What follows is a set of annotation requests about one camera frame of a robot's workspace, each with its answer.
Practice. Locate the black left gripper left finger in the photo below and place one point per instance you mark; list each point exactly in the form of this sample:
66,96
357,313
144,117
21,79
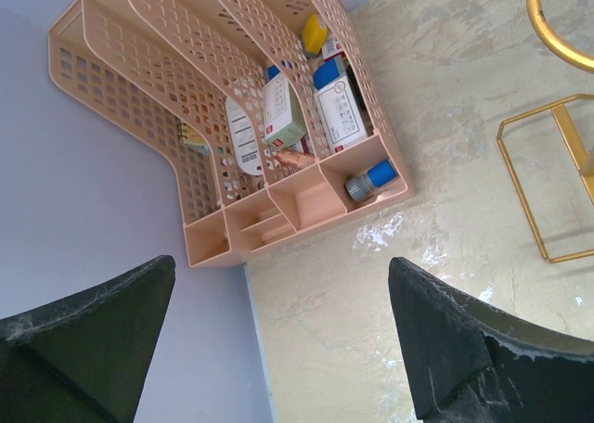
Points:
85,357

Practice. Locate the peach plastic desk organizer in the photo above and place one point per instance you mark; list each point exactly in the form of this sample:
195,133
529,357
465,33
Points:
162,70

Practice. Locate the yellow sponge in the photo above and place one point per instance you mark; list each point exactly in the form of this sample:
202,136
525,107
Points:
313,36

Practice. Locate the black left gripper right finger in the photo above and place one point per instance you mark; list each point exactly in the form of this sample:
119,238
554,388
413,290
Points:
468,361

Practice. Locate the white oval label card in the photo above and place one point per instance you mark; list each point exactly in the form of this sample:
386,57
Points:
243,139

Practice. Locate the green white small box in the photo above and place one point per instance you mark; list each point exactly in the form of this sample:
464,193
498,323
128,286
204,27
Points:
284,123

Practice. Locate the white box blue cap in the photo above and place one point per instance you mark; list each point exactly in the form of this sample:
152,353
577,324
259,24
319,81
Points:
337,106

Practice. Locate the blue grey glue stick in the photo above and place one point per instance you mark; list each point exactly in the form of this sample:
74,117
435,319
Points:
361,187

